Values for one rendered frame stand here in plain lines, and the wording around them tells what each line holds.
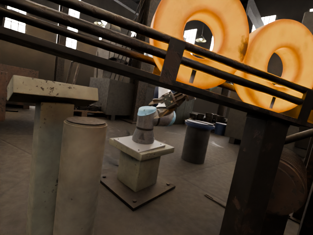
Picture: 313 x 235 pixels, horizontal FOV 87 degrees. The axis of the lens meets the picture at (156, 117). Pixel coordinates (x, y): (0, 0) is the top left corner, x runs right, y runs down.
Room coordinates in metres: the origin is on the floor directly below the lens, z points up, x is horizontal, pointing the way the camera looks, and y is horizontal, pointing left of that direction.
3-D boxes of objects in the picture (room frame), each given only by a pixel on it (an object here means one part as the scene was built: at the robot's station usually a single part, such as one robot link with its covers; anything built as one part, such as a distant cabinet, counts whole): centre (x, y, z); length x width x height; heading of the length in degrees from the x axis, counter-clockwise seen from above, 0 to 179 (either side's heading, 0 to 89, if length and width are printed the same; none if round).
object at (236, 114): (3.09, -1.97, 0.39); 1.03 x 0.83 x 0.79; 52
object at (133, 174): (1.09, 0.07, 0.13); 0.40 x 0.40 x 0.26; 50
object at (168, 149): (1.09, 0.07, 0.28); 0.32 x 0.32 x 0.04; 50
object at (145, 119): (1.08, 0.06, 0.48); 0.13 x 0.12 x 0.14; 119
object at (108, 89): (3.98, 0.92, 0.43); 1.23 x 0.93 x 0.87; 136
